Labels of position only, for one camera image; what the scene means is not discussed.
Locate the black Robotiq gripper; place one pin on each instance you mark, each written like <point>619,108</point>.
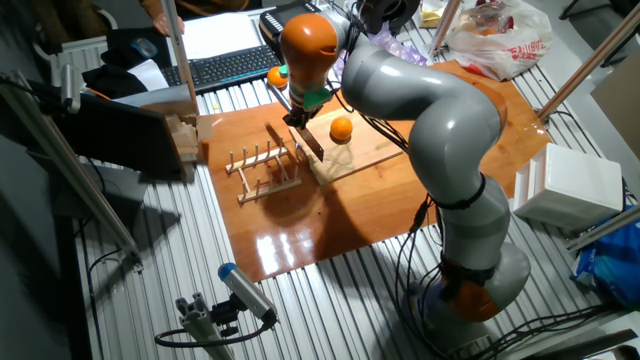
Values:
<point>302,116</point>

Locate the steel kitchen knife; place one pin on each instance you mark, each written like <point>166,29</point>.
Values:
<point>311,142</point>

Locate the round orange fruit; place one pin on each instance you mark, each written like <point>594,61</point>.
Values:
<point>341,128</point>
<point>275,79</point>

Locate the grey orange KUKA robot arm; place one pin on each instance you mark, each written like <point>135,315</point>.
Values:
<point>450,125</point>

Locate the bare person hand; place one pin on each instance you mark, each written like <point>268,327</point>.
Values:
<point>160,24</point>

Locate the wooden peg dish rack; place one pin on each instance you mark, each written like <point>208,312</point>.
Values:
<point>260,192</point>

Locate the black computer keyboard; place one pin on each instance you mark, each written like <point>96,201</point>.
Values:
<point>220,67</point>

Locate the orange black teach pendant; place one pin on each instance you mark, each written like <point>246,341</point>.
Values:
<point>272,20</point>

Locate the brown cardboard box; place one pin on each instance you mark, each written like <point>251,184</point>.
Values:
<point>185,135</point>

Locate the black round device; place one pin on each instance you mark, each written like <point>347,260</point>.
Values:
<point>390,15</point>

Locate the small white paper sheet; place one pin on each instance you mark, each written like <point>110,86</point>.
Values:
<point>150,75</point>

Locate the dark computer mouse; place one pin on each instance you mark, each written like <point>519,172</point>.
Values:
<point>145,47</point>

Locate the yellow packet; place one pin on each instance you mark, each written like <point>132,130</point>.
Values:
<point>432,15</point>

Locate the black monitor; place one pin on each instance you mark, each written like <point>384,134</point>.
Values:
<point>120,135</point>

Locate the black cloth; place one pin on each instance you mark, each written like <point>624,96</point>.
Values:
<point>115,75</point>

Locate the white plastic bag red print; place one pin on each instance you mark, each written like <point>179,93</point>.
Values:
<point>500,45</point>

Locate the short aluminium profile stub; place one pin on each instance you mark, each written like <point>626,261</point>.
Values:
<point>200,325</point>

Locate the white ribbed panel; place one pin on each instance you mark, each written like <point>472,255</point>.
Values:
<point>75,60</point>

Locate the white drawer box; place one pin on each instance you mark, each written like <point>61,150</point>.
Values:
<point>575,185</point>

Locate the grey board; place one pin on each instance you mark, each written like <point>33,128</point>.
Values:
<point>620,105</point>

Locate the black chair base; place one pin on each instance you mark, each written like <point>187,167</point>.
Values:
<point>615,30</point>

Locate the blue plastic bag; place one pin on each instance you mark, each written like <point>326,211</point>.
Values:
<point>610,265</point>

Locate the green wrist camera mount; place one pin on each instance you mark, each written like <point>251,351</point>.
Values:
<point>317,97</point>

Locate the aluminium frame post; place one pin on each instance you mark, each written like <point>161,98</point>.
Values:
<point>590,62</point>
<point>605,227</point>
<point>445,25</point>
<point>180,55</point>

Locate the silver camera blue cap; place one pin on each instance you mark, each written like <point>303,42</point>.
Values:
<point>247,290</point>

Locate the black camera clamp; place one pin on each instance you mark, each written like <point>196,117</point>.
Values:
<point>225,315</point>

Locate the long aluminium frame beam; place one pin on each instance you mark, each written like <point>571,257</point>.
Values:
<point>75,185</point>

